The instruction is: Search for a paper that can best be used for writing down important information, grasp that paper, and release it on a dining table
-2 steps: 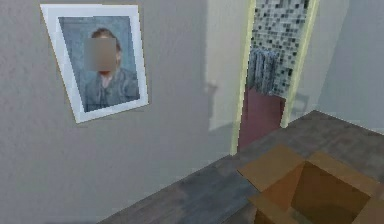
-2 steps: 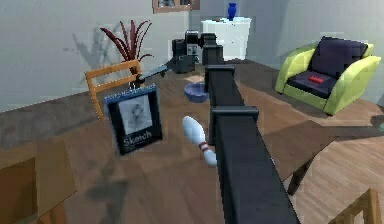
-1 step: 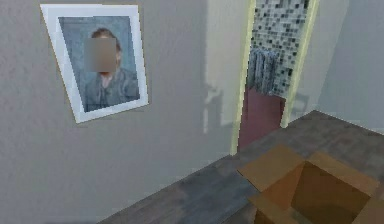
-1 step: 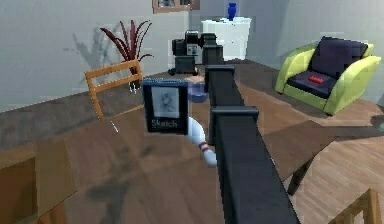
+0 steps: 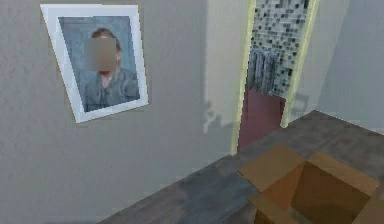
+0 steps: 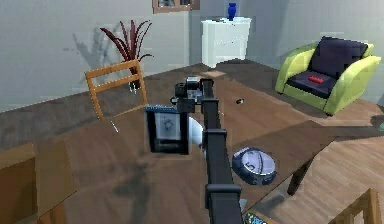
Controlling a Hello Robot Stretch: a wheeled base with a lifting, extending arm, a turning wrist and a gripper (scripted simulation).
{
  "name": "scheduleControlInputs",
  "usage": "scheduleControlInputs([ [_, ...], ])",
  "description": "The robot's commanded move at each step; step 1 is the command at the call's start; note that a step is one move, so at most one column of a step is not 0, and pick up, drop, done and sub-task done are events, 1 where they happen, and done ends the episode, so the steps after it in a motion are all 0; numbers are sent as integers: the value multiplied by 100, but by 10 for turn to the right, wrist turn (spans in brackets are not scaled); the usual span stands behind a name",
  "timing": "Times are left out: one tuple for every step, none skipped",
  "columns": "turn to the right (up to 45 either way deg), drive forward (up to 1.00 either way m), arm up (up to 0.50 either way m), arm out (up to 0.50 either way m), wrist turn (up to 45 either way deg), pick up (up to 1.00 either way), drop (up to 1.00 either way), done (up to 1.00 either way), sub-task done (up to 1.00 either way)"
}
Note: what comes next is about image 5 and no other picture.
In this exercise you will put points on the grey hanging towel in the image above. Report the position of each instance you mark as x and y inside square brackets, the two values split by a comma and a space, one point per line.
[263, 71]

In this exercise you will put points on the white framed portrait picture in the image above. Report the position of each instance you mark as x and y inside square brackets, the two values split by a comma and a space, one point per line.
[100, 83]

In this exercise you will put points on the open brown cardboard box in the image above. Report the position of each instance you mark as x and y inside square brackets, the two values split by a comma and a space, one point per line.
[320, 190]

